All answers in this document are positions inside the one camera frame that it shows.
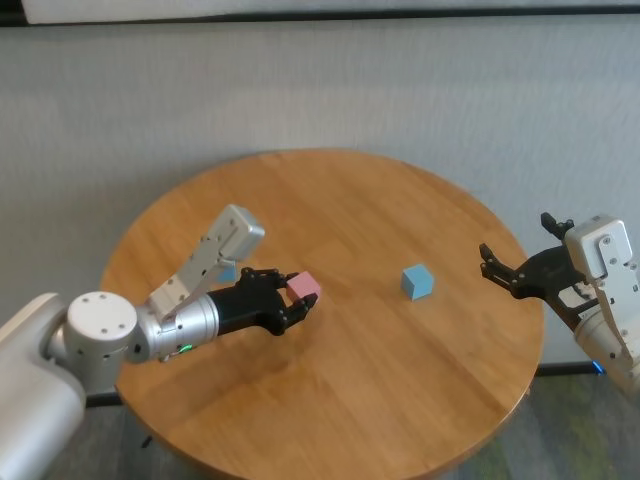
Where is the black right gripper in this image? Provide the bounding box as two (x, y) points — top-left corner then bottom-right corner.
(477, 211), (602, 332)

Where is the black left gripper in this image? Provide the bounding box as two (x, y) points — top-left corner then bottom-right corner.
(206, 266), (320, 338)

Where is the pink cube block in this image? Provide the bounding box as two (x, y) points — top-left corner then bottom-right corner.
(286, 271), (321, 305)

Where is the black wall rail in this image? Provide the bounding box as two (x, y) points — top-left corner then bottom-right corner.
(0, 7), (640, 30)

